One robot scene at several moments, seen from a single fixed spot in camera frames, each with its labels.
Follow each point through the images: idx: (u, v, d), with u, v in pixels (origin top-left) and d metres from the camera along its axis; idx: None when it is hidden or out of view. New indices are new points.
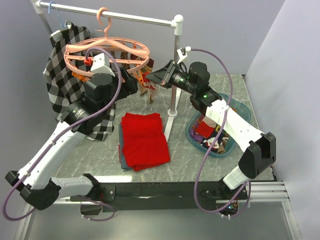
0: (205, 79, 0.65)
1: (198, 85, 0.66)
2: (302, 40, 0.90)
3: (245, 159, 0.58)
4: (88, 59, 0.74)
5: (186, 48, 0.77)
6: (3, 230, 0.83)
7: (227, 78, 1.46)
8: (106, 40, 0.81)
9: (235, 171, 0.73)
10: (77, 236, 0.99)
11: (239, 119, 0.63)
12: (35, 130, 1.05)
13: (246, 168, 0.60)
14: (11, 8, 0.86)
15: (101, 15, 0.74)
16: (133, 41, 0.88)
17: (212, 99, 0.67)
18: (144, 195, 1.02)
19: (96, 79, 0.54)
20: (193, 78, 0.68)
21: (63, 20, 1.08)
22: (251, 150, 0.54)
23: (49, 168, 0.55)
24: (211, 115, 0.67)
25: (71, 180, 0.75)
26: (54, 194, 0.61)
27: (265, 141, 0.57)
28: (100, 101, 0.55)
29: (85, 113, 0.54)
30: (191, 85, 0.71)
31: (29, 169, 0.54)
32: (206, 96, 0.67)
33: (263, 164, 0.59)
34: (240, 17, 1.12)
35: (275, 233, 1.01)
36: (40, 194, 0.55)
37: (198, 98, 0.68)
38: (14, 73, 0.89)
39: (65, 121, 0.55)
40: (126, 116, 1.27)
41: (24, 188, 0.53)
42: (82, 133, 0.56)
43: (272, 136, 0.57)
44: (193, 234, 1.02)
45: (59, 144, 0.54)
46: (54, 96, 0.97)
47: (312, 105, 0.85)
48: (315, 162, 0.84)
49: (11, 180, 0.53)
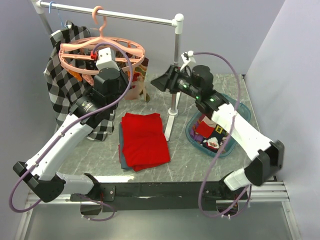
0: (208, 80, 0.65)
1: (202, 88, 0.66)
2: (302, 40, 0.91)
3: (253, 167, 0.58)
4: (95, 54, 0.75)
5: (188, 52, 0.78)
6: (3, 230, 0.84)
7: (227, 78, 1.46)
8: (101, 39, 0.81)
9: (237, 174, 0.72)
10: (77, 236, 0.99)
11: (248, 127, 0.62)
12: (35, 130, 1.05)
13: (253, 176, 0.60)
14: (11, 8, 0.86)
15: (97, 14, 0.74)
16: (128, 40, 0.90)
17: (219, 103, 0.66)
18: (145, 195, 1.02)
19: (103, 74, 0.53)
20: (196, 81, 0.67)
21: (63, 20, 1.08)
22: (260, 159, 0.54)
23: (57, 159, 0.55)
24: (219, 119, 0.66)
25: (74, 176, 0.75)
26: (59, 188, 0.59)
27: (274, 149, 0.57)
28: (108, 95, 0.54)
29: (94, 106, 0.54)
30: (195, 90, 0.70)
31: (37, 160, 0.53)
32: (212, 100, 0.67)
33: (270, 173, 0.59)
34: (239, 17, 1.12)
35: (276, 234, 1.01)
36: (47, 185, 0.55)
37: (203, 102, 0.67)
38: (15, 73, 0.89)
39: (74, 114, 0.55)
40: (126, 116, 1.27)
41: (31, 178, 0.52)
42: (91, 127, 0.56)
43: (280, 145, 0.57)
44: (193, 234, 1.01)
45: (68, 136, 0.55)
46: (54, 95, 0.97)
47: (312, 105, 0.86)
48: (315, 161, 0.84)
49: (19, 170, 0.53)
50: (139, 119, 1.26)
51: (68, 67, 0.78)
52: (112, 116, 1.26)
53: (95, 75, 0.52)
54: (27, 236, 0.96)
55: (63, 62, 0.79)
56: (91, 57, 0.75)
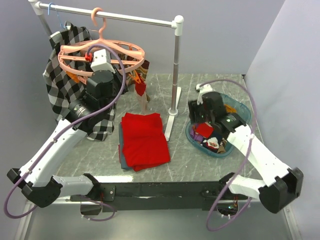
0: (218, 100, 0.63)
1: (214, 109, 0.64)
2: (302, 40, 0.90)
3: (268, 193, 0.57)
4: (89, 55, 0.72)
5: (196, 86, 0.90)
6: (3, 230, 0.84)
7: (227, 78, 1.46)
8: (101, 41, 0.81)
9: (248, 189, 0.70)
10: (77, 236, 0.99)
11: (266, 153, 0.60)
12: (35, 130, 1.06)
13: (268, 201, 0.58)
14: (11, 9, 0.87)
15: (96, 16, 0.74)
16: (129, 43, 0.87)
17: (235, 124, 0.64)
18: (145, 195, 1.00)
19: (96, 77, 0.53)
20: (207, 105, 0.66)
21: (63, 20, 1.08)
22: (278, 187, 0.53)
23: (50, 165, 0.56)
24: (234, 141, 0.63)
25: (72, 179, 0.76)
26: (55, 192, 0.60)
27: (293, 177, 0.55)
28: (101, 98, 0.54)
29: (86, 111, 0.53)
30: (207, 112, 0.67)
31: (30, 167, 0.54)
32: (229, 120, 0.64)
33: (287, 199, 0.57)
34: (239, 17, 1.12)
35: (276, 234, 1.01)
36: (42, 192, 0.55)
37: (219, 122, 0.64)
38: (14, 74, 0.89)
39: (66, 119, 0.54)
40: (126, 116, 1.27)
41: (25, 185, 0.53)
42: (84, 131, 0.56)
43: (299, 173, 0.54)
44: (193, 234, 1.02)
45: (61, 142, 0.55)
46: (54, 97, 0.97)
47: (312, 106, 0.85)
48: (315, 162, 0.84)
49: (13, 177, 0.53)
50: (139, 119, 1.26)
51: (65, 68, 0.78)
52: (112, 116, 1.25)
53: (88, 78, 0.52)
54: (27, 236, 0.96)
55: (61, 64, 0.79)
56: (85, 58, 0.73)
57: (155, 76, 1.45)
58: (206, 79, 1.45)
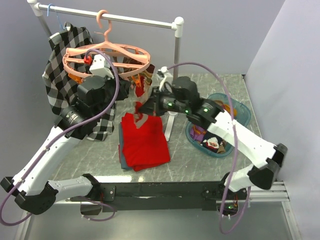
0: (192, 89, 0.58)
1: (190, 99, 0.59)
2: (302, 41, 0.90)
3: (260, 175, 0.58)
4: (88, 58, 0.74)
5: (161, 69, 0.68)
6: (2, 230, 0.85)
7: (227, 78, 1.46)
8: (106, 43, 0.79)
9: (242, 179, 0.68)
10: (77, 236, 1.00)
11: (248, 133, 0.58)
12: (34, 130, 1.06)
13: (259, 181, 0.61)
14: (10, 9, 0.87)
15: (101, 17, 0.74)
16: (135, 47, 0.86)
17: (213, 113, 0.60)
18: (144, 195, 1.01)
19: (88, 84, 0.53)
20: (179, 94, 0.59)
21: (63, 21, 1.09)
22: (271, 170, 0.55)
23: (43, 175, 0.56)
24: (216, 130, 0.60)
25: (69, 182, 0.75)
26: (50, 199, 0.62)
27: (280, 154, 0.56)
28: (93, 105, 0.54)
29: (79, 117, 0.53)
30: (182, 104, 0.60)
31: (23, 176, 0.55)
32: (206, 109, 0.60)
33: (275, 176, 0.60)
34: (239, 17, 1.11)
35: (276, 234, 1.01)
36: (35, 200, 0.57)
37: (196, 113, 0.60)
38: (13, 74, 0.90)
39: (59, 126, 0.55)
40: (126, 116, 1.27)
41: (18, 194, 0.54)
42: (76, 138, 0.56)
43: (284, 149, 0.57)
44: (192, 233, 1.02)
45: (53, 150, 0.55)
46: (53, 98, 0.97)
47: (312, 106, 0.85)
48: (315, 163, 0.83)
49: (6, 186, 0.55)
50: None
51: (69, 70, 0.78)
52: (112, 116, 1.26)
53: (79, 85, 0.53)
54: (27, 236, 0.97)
55: (64, 66, 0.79)
56: (85, 61, 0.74)
57: (155, 76, 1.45)
58: (206, 79, 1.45)
